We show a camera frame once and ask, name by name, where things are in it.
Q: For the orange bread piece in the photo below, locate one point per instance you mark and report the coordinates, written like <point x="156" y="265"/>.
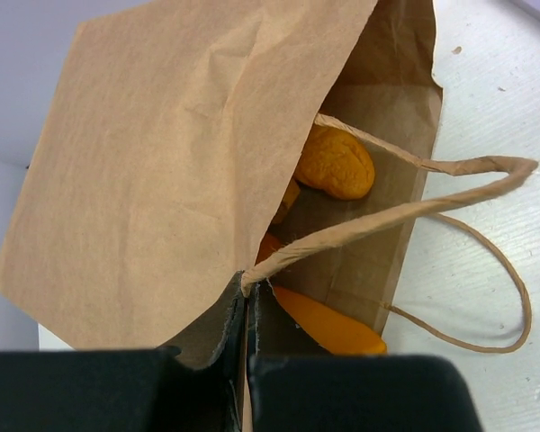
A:
<point x="270" y="243"/>

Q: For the small orange bread roll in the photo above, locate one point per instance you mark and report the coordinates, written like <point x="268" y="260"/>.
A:
<point x="337" y="333"/>

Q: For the long orange bread loaf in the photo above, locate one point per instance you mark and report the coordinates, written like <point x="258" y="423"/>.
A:
<point x="336" y="163"/>

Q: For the brown paper bag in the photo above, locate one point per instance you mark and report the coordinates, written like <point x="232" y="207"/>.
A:
<point x="173" y="133"/>

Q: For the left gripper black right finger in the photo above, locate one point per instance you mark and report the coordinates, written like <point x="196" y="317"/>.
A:
<point x="296" y="385"/>

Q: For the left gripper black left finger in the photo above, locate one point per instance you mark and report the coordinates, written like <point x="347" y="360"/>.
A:
<point x="193" y="382"/>

